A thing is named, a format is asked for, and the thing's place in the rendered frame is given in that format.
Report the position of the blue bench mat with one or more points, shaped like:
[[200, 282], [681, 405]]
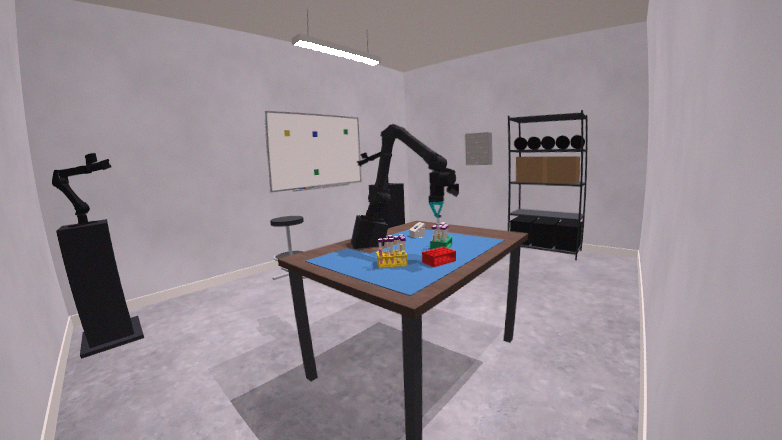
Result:
[[405, 279]]

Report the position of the red rack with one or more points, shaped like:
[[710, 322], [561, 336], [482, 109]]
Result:
[[428, 257]]

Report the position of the green tube rack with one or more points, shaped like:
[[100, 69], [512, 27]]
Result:
[[436, 244]]

